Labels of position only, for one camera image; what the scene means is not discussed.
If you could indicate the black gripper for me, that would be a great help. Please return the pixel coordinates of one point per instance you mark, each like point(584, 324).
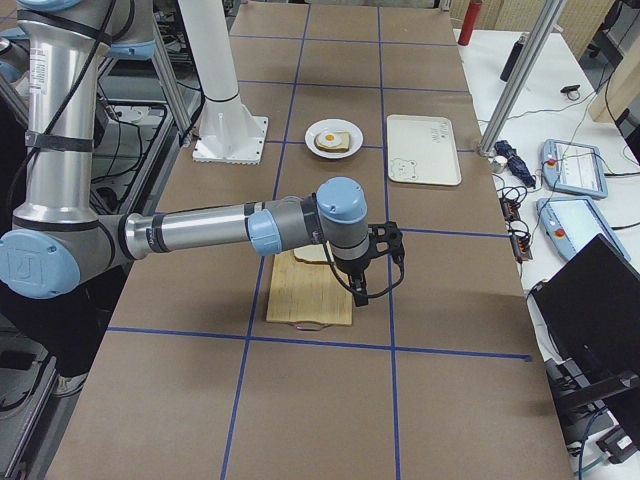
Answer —
point(351, 268)

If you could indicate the white bread slice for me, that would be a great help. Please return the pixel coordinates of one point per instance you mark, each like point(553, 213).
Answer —
point(312, 254)

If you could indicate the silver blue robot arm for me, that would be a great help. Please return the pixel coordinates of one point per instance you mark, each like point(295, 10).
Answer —
point(56, 241)

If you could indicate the white round plate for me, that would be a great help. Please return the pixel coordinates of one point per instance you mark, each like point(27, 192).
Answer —
point(354, 131)

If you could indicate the wooden cutting board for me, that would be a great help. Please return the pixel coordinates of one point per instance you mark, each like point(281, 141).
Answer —
point(306, 293)

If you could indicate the cream bear tray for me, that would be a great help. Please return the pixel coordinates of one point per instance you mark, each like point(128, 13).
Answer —
point(422, 150)

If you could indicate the black power strip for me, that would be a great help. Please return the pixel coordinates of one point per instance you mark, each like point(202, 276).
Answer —
point(517, 229)

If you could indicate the small silver metal cylinder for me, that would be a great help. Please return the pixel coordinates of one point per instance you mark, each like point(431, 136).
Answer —
point(498, 164)

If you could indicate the folded dark blue umbrella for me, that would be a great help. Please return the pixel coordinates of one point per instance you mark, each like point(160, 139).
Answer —
point(515, 164)

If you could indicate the near blue teach pendant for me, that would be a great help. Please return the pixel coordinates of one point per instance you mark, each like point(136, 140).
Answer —
point(572, 222)

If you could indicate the blue teach pendant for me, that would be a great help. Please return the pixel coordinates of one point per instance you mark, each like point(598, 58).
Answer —
point(573, 168)
point(572, 222)

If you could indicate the black laptop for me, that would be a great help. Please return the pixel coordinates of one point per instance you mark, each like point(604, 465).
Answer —
point(591, 309)

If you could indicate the far blue teach pendant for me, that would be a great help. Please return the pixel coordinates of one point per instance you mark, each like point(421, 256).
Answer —
point(573, 168)

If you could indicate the black bottle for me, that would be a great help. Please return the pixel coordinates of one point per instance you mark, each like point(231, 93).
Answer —
point(513, 56)

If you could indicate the red bottle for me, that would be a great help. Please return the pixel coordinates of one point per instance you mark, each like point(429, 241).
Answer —
point(469, 21)

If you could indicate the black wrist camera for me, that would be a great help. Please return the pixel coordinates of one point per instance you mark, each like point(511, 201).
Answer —
point(386, 239)

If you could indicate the white pedestal column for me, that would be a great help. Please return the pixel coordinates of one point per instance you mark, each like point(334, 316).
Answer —
point(228, 132)

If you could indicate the aluminium frame post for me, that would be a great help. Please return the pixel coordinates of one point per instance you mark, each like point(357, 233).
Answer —
point(536, 41)

